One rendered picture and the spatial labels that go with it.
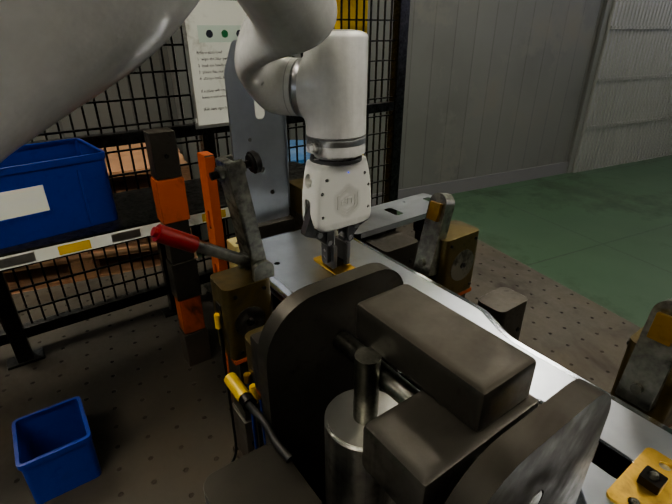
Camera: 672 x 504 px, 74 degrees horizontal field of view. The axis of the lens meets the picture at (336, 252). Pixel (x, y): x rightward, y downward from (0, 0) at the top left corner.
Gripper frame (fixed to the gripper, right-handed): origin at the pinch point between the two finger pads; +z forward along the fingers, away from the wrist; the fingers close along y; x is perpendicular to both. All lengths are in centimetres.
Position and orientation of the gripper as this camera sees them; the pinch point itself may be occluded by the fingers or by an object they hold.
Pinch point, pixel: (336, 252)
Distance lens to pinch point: 71.4
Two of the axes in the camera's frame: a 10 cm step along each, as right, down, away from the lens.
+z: 0.0, 9.0, 4.4
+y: 8.1, -2.6, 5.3
